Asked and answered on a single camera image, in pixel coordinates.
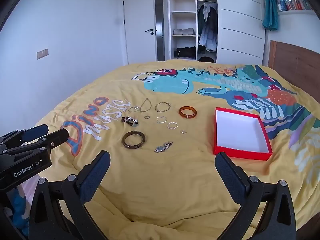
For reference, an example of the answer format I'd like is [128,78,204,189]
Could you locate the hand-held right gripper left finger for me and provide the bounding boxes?
[29,150,111,240]

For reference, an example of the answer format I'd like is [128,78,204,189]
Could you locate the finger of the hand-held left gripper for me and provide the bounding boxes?
[0,129,69,157]
[0,124,49,147]

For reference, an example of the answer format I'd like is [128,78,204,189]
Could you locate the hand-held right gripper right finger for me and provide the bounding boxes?
[215,152,297,240]

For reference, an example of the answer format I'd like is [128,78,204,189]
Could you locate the red cardboard box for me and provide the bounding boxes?
[213,107,273,161]

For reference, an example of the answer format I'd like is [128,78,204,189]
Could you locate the dark and white beaded bracelet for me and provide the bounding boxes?
[121,116,140,126]

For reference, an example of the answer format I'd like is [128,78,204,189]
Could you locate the silver link watch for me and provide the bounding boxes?
[154,141,173,154]

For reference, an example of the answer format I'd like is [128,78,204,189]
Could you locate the person's left hand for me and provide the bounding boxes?
[11,176,40,239]

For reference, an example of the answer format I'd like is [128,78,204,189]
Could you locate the dark brown bangle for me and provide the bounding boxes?
[122,131,146,150]

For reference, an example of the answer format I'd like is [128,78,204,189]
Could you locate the yellow dinosaur printed blanket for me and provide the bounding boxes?
[15,59,320,240]

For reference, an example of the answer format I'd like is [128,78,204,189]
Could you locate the amber bangle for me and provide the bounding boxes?
[178,106,197,118]

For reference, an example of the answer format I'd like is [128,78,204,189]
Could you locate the thin gold hoop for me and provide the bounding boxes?
[154,102,172,113]

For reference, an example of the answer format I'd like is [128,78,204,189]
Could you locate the wooden headboard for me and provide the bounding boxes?
[268,40,320,98]

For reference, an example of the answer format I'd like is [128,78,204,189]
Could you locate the folded black clothes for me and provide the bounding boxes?
[174,47,197,59]

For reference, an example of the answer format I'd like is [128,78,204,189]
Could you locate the white wardrobe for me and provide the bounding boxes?
[166,0,265,64]

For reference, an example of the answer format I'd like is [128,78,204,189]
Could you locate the white door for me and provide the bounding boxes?
[123,0,158,67]

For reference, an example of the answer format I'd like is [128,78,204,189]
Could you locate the hanging jackets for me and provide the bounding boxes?
[197,2,217,53]

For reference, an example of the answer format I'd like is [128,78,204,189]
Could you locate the folded beige clothes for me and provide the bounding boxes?
[173,27,195,36]

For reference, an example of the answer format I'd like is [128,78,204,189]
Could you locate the teal curtain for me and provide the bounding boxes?
[262,0,279,30]

